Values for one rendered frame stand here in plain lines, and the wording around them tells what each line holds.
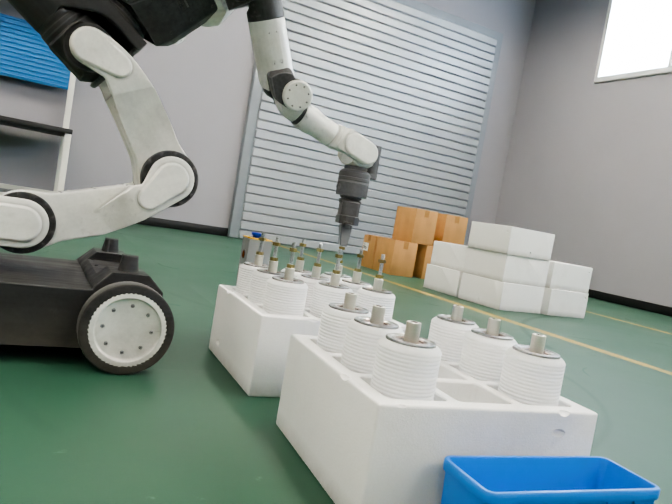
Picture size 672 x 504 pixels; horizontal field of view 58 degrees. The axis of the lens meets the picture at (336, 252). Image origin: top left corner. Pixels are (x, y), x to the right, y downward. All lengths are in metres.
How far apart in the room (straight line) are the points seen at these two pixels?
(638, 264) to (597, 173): 1.19
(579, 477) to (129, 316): 0.93
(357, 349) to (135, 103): 0.88
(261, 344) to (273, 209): 5.45
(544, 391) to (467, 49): 7.30
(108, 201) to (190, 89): 5.08
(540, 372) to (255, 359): 0.61
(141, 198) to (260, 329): 0.45
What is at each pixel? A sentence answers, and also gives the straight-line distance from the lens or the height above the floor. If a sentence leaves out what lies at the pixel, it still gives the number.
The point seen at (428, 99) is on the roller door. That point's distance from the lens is 7.72.
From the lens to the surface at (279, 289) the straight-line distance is 1.36.
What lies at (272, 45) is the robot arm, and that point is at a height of 0.79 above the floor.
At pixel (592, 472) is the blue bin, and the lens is 1.05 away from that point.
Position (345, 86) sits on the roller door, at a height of 1.89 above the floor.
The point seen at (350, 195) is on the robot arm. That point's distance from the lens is 1.66.
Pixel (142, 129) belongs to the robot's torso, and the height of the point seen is 0.54.
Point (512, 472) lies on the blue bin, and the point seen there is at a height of 0.10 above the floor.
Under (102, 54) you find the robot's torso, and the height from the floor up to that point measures 0.69.
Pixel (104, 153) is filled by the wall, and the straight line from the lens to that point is 6.42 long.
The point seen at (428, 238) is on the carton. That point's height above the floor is 0.36.
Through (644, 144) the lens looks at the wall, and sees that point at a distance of 7.27.
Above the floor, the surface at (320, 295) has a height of 0.23.
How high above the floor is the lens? 0.42
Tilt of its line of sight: 3 degrees down
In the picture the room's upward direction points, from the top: 10 degrees clockwise
